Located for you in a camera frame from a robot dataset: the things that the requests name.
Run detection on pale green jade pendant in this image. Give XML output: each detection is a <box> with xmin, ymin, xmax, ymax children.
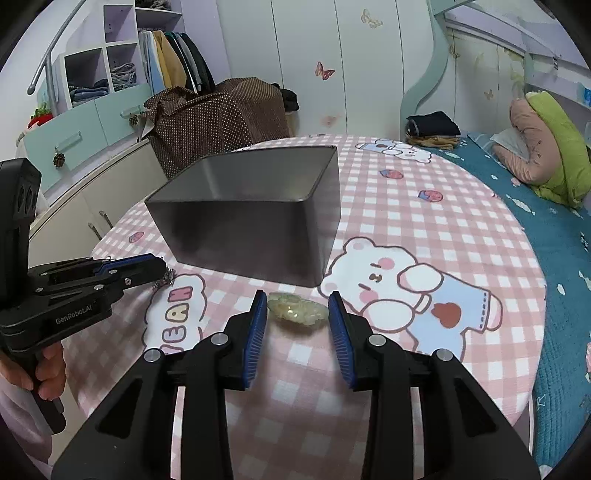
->
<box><xmin>267</xmin><ymin>292</ymin><xmax>329</xmax><ymax>328</ymax></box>

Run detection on person's left hand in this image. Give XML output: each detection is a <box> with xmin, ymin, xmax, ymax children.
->
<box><xmin>1</xmin><ymin>342</ymin><xmax>66</xmax><ymax>401</ymax></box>

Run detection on beige lower cabinet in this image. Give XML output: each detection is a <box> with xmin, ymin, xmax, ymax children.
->
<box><xmin>29</xmin><ymin>140</ymin><xmax>166</xmax><ymax>266</ymax></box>

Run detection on pink checkered bear tablecloth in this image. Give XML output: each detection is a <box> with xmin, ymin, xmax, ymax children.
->
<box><xmin>64</xmin><ymin>136</ymin><xmax>546</xmax><ymax>479</ymax></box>

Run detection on teal drawer cabinet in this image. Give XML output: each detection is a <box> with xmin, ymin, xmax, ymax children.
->
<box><xmin>23</xmin><ymin>84</ymin><xmax>151</xmax><ymax>191</ymax></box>

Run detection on silver metal tin box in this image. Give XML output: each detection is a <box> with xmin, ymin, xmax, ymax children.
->
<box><xmin>145</xmin><ymin>145</ymin><xmax>341</xmax><ymax>288</ymax></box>

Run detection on brown dotted fabric cover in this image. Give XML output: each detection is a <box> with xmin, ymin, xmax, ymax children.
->
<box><xmin>144</xmin><ymin>78</ymin><xmax>290</xmax><ymax>179</ymax></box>

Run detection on lilac open shelf unit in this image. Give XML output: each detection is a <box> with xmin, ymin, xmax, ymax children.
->
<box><xmin>47</xmin><ymin>1</ymin><xmax>184</xmax><ymax>115</ymax></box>

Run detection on grey metal handrail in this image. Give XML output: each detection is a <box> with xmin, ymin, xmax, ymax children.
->
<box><xmin>26</xmin><ymin>0</ymin><xmax>86</xmax><ymax>96</ymax></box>

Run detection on hanging clothes row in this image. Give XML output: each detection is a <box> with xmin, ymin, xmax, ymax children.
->
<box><xmin>138</xmin><ymin>30</ymin><xmax>215</xmax><ymax>95</ymax></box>

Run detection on teal candy print bedsheet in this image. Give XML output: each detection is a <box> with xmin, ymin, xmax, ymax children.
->
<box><xmin>436</xmin><ymin>137</ymin><xmax>590</xmax><ymax>474</ymax></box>

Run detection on black garment behind cover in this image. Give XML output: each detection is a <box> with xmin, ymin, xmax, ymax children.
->
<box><xmin>273</xmin><ymin>83</ymin><xmax>300</xmax><ymax>113</ymax></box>

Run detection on folded tan clothes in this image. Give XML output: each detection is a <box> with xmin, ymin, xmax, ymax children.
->
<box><xmin>406</xmin><ymin>134</ymin><xmax>461</xmax><ymax>151</ymax></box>

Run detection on folded black clothes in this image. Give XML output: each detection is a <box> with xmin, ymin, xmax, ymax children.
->
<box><xmin>406</xmin><ymin>111</ymin><xmax>461</xmax><ymax>138</ymax></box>

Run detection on green blanket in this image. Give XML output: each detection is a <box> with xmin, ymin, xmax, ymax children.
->
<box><xmin>526</xmin><ymin>91</ymin><xmax>590</xmax><ymax>209</ymax></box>

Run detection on pink pillow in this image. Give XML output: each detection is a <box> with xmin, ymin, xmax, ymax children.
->
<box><xmin>492</xmin><ymin>98</ymin><xmax>561</xmax><ymax>186</ymax></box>

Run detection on white wardrobe doors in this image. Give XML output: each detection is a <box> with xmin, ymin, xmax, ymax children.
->
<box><xmin>217</xmin><ymin>0</ymin><xmax>433</xmax><ymax>139</ymax></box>

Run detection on teal bunk bed frame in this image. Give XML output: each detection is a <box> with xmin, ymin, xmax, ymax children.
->
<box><xmin>399</xmin><ymin>0</ymin><xmax>591</xmax><ymax>135</ymax></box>

